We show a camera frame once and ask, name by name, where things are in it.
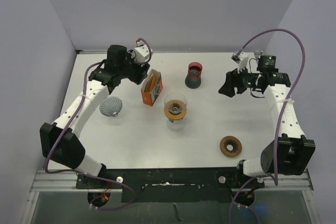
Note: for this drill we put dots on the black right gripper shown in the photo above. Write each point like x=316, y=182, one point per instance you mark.
x=232, y=80

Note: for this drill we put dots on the clear glass carafe wooden collar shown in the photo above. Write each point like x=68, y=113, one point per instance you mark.
x=176, y=125

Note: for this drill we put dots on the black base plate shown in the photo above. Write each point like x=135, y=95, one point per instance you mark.
x=174, y=184

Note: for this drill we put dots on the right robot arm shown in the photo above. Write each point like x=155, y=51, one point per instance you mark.
x=290, y=151

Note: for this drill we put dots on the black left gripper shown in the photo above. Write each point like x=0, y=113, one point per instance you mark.
x=140, y=73

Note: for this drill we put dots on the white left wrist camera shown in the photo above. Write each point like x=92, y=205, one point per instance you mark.
x=142, y=52

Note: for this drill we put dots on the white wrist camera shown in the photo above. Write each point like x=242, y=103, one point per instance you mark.
x=142, y=52
x=241, y=59

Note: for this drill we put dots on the orange coffee filter box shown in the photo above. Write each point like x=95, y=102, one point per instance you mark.
x=157, y=87

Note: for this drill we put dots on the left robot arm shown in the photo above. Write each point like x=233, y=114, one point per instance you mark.
x=60, y=139

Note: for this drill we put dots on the clear ribbed glass dripper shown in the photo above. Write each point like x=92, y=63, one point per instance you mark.
x=175, y=103

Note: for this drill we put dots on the grey swirled glass dripper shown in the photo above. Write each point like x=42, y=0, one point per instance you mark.
x=111, y=106

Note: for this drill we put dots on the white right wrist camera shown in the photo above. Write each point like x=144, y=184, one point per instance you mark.
x=241, y=59

